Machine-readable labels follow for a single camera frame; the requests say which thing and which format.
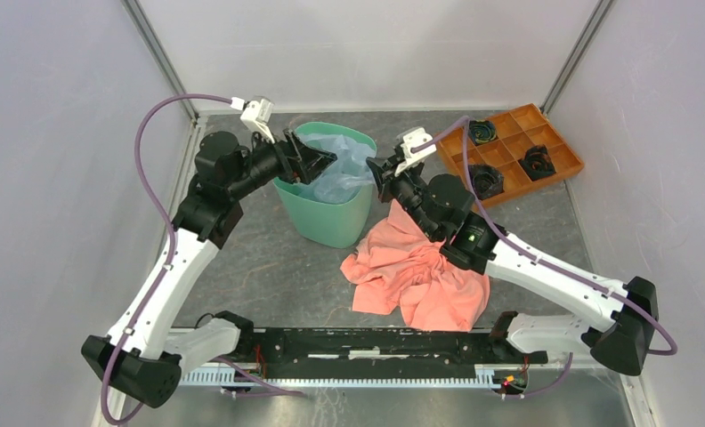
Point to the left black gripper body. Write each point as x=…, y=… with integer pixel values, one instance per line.
x=269, y=163

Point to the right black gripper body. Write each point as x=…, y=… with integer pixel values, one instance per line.
x=408, y=188

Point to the light blue plastic trash bag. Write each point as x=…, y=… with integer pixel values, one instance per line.
x=342, y=180

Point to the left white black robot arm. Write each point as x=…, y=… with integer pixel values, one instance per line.
x=138, y=356

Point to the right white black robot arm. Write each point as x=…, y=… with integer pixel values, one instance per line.
x=611, y=320

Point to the green plastic trash bin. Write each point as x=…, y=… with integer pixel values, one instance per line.
x=337, y=226

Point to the salmon pink cloth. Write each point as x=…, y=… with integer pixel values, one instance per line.
x=396, y=266

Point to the black round part front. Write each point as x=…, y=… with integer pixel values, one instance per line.
x=487, y=180

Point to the black round part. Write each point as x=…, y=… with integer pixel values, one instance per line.
x=487, y=180
x=537, y=164

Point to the black coil with yellow-green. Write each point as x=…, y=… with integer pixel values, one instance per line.
x=481, y=132

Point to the orange compartment tray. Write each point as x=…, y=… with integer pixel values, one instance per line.
x=518, y=130

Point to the black round part right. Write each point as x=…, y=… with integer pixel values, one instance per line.
x=537, y=164

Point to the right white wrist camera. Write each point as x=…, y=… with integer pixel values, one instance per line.
x=416, y=145

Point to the right aluminium frame post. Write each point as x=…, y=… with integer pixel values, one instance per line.
x=578, y=51

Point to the aluminium frame post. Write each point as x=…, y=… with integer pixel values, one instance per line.
x=157, y=51
x=578, y=51

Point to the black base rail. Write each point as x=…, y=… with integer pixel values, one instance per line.
x=384, y=357

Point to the left aluminium frame post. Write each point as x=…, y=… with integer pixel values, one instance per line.
x=157, y=51

